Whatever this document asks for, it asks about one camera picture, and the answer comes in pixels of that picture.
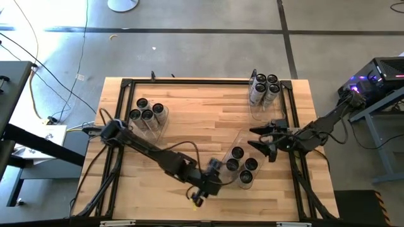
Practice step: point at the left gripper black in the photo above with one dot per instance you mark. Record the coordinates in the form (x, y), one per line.
(211, 183)

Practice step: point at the clear plastic bin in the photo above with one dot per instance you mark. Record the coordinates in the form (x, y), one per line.
(241, 138)
(158, 132)
(268, 113)

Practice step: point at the white round stand base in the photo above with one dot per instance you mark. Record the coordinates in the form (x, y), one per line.
(123, 4)

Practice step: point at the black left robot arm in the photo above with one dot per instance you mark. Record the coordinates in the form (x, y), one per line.
(151, 151)

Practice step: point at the white paper sheet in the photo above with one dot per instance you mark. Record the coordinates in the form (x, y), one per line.
(53, 135)

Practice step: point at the small white floor tag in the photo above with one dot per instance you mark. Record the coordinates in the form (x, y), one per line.
(80, 76)

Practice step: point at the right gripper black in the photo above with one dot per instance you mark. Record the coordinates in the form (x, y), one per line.
(276, 132)

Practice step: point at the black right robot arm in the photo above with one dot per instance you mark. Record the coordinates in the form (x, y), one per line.
(322, 126)

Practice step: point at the Celsius can green palm print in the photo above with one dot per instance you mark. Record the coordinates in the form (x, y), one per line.
(146, 115)

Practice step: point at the black computer RGB lights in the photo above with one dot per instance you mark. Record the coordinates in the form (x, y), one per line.
(388, 67)

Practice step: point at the black metal table frame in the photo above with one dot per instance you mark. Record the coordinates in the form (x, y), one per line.
(158, 81)

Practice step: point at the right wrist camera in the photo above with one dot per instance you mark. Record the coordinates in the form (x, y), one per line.
(288, 145)

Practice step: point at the office desk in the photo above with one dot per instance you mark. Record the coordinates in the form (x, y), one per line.
(12, 88)

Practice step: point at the black case hazard stripes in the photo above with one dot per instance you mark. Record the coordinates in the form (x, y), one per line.
(356, 208)

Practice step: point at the grey metal stand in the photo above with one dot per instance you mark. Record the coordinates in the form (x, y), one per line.
(380, 148)

